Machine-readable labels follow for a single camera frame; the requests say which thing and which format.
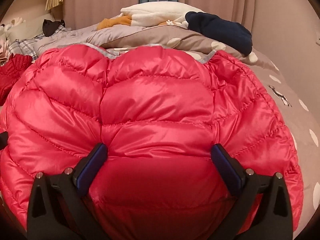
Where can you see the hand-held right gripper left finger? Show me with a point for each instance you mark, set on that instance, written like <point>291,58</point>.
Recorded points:
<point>90,170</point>

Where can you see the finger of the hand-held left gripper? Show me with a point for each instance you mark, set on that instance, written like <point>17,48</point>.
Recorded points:
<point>3,142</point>

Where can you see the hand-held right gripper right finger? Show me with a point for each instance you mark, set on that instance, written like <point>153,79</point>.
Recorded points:
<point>225,170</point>

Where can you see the pink hooded puffer jacket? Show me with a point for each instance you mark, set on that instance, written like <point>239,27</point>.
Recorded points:
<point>160,105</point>

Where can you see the pile of pale clothes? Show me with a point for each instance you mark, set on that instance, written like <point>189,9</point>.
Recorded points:
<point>5,32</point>

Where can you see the dark red puffer jacket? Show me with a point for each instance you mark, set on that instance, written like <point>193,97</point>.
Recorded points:
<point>12,70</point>

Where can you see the blue plaid pillow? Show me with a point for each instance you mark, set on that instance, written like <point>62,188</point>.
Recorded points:
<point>25,46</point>

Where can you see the taupe dotted bed sheet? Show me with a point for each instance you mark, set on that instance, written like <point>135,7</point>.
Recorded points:
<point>287,85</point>

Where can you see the cream pillow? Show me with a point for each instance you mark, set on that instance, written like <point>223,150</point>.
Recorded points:
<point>30,28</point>

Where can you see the black cloth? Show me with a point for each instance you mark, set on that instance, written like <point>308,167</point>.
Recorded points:
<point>50,27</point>

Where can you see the grey quilt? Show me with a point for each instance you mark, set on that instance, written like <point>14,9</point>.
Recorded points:
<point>75,36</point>

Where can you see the white headboard shelf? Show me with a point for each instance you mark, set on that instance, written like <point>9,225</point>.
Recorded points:
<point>32,7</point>

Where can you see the navy blue garment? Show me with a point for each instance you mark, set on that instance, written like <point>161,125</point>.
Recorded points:
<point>220,27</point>

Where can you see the orange cloth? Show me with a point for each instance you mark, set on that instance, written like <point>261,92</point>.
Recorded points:
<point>120,20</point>

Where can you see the white fleece garment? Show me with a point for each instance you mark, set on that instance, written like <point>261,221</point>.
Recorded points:
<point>150,12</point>

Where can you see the beige curtain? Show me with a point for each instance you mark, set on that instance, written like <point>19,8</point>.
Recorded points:
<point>100,0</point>

